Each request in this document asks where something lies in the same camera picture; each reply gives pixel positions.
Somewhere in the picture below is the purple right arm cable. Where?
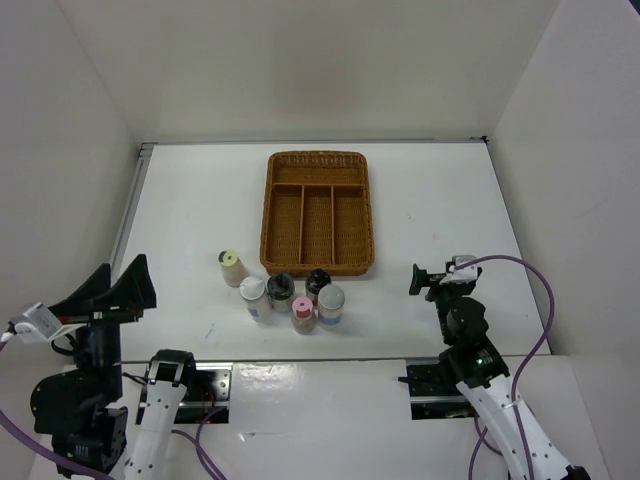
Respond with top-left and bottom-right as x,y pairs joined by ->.
452,254 -> 557,480

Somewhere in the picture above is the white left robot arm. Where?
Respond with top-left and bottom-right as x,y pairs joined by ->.
30,254 -> 199,479

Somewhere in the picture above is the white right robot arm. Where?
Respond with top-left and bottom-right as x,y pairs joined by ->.
409,256 -> 590,479

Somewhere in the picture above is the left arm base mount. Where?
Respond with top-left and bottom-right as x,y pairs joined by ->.
174,359 -> 233,425

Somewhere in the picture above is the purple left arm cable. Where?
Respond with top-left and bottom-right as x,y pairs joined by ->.
0,329 -> 116,480

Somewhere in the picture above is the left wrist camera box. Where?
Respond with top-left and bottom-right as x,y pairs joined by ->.
9,303 -> 63,344

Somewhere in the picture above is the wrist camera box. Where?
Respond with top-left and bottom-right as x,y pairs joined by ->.
439,255 -> 482,285
9,303 -> 63,344

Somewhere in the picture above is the yellow-cap spice bottle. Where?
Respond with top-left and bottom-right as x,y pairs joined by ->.
218,249 -> 248,288

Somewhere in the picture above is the brown wicker divided tray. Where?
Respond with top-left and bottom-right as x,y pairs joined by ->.
260,150 -> 375,278

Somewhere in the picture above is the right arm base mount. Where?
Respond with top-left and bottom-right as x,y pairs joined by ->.
398,359 -> 475,421

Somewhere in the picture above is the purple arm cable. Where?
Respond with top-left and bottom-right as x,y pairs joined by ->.
452,254 -> 557,480
0,329 -> 116,480

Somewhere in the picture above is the silver-lid white shaker bottle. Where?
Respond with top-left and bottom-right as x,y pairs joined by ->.
239,276 -> 272,323

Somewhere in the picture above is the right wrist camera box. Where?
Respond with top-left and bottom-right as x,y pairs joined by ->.
439,255 -> 482,285

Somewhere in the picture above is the large black-cap grinder bottle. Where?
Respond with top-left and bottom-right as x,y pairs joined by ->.
266,273 -> 295,314

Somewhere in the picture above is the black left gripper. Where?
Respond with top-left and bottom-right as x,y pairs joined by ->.
47,251 -> 157,401

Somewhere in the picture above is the small black-cap pepper bottle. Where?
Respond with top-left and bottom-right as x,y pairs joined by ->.
305,268 -> 332,305

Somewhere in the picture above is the pink-cap spice bottle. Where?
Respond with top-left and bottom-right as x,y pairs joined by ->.
291,296 -> 316,334

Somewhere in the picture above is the silver-lid blue-label bottle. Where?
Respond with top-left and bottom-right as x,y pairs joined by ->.
317,284 -> 346,328

